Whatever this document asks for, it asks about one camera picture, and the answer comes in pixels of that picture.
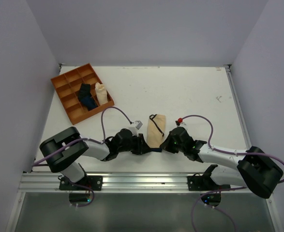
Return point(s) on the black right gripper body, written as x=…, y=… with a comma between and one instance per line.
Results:
x=176, y=147

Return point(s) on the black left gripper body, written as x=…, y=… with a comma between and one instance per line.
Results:
x=132, y=145

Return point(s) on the beige underwear with dark trim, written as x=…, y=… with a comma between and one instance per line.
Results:
x=155, y=131

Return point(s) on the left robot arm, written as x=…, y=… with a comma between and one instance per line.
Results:
x=63, y=149

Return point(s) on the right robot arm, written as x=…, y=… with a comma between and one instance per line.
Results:
x=259, y=173

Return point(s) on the rolled navy underwear in tray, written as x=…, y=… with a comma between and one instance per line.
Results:
x=89, y=102

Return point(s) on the rolled beige underwear in tray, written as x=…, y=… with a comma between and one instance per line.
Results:
x=101, y=93

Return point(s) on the rolled black underwear in tray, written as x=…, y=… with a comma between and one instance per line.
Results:
x=84, y=91

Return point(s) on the orange compartment tray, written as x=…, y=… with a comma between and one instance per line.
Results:
x=67, y=86

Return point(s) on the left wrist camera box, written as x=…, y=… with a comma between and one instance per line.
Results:
x=135, y=126

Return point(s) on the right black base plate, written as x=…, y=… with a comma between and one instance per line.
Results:
x=203, y=183

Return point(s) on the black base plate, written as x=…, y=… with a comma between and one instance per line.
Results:
x=94, y=182
x=203, y=183

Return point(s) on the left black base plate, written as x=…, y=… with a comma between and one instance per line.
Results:
x=94, y=182

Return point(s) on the aluminium right side rail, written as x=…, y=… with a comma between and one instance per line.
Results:
x=238, y=107

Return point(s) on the aluminium rail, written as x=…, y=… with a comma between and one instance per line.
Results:
x=45, y=182
x=238, y=107

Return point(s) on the aluminium front rail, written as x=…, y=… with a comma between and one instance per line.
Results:
x=45, y=182

